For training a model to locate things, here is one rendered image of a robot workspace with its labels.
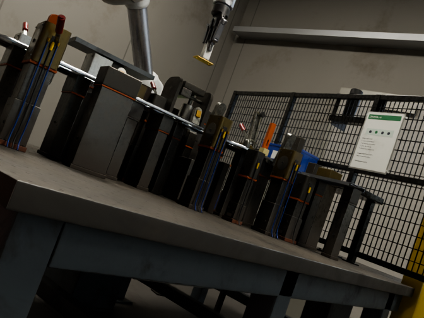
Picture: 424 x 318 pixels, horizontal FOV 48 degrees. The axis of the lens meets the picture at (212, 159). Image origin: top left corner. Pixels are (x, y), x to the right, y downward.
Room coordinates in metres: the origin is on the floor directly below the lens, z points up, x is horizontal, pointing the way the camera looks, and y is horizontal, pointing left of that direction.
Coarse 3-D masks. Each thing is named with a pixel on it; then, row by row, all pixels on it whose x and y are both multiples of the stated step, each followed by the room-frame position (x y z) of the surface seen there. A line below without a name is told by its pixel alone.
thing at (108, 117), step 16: (96, 80) 1.48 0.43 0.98; (112, 80) 1.44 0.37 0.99; (128, 80) 1.47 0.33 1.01; (96, 96) 1.45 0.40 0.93; (112, 96) 1.45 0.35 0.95; (128, 96) 1.48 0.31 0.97; (96, 112) 1.44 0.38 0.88; (112, 112) 1.46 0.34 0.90; (128, 112) 1.49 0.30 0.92; (80, 128) 1.47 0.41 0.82; (96, 128) 1.45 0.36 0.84; (112, 128) 1.48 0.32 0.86; (80, 144) 1.43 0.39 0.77; (96, 144) 1.46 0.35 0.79; (112, 144) 1.49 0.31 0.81; (64, 160) 1.48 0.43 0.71; (80, 160) 1.44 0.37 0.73; (96, 160) 1.47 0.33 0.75; (96, 176) 1.48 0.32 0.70
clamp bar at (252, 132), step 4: (256, 112) 2.21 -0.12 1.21; (256, 116) 2.20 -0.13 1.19; (260, 116) 2.19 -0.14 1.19; (264, 116) 2.20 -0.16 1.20; (252, 120) 2.21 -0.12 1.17; (256, 120) 2.22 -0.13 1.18; (260, 120) 2.22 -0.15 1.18; (252, 124) 2.20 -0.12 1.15; (256, 124) 2.22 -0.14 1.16; (252, 128) 2.19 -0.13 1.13; (256, 128) 2.22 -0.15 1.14; (252, 132) 2.19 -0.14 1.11; (256, 132) 2.21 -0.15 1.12; (248, 136) 2.20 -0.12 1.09; (252, 136) 2.21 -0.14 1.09; (256, 136) 2.21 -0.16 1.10; (252, 140) 2.21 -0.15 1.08; (252, 144) 2.20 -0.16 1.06
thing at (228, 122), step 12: (216, 120) 1.68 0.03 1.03; (228, 120) 1.68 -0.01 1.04; (204, 132) 1.72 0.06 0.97; (216, 132) 1.67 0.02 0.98; (228, 132) 1.68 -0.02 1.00; (204, 144) 1.70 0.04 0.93; (216, 144) 1.67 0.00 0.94; (204, 156) 1.69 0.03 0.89; (216, 156) 1.69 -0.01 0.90; (192, 168) 1.73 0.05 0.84; (204, 168) 1.68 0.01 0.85; (192, 180) 1.69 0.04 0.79; (204, 180) 1.69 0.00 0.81; (192, 192) 1.67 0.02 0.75; (204, 192) 1.69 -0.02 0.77; (192, 204) 1.68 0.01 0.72
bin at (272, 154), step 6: (270, 144) 2.62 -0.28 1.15; (276, 144) 2.59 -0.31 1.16; (270, 150) 2.62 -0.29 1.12; (276, 150) 2.58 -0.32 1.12; (270, 156) 2.60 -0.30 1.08; (306, 156) 2.48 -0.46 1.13; (312, 156) 2.51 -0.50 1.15; (300, 162) 2.47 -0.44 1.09; (306, 162) 2.49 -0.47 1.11; (312, 162) 2.52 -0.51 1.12; (300, 168) 2.48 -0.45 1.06; (306, 168) 2.50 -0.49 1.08
